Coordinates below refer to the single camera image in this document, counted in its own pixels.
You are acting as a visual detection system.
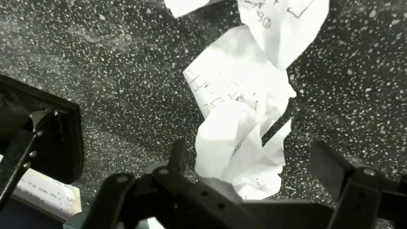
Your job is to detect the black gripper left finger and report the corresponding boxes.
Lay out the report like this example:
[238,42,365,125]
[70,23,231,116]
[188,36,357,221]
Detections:
[83,139,239,229]

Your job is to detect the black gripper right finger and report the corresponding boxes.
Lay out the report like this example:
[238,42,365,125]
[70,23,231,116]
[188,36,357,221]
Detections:
[310,140,407,229]

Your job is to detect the paper pile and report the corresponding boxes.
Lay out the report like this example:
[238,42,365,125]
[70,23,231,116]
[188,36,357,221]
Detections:
[183,0,331,200]

